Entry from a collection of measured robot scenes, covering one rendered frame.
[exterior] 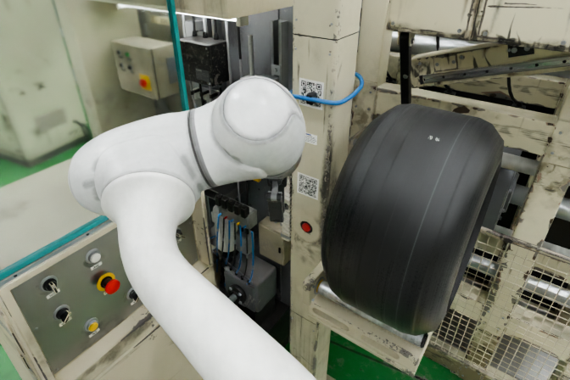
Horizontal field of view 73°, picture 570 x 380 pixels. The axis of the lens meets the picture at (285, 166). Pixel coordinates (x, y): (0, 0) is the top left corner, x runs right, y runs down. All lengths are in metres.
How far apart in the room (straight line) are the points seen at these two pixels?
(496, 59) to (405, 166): 0.51
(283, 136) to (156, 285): 0.19
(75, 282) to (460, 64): 1.21
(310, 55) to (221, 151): 0.61
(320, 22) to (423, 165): 0.41
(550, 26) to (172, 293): 0.98
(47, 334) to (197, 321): 0.84
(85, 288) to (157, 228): 0.74
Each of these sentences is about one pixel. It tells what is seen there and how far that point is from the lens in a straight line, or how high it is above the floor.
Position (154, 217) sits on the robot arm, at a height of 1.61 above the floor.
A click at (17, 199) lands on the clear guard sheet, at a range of 0.93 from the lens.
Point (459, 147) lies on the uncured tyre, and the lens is 0.91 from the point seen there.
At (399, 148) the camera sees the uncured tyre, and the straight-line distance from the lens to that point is 0.90.
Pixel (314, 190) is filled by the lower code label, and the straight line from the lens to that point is 1.16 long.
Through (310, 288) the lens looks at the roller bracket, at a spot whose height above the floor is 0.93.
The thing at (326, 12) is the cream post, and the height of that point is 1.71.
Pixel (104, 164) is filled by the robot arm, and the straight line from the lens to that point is 0.47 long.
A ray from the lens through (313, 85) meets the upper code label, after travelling 1.02.
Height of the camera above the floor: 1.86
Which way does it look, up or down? 31 degrees down
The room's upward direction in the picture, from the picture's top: straight up
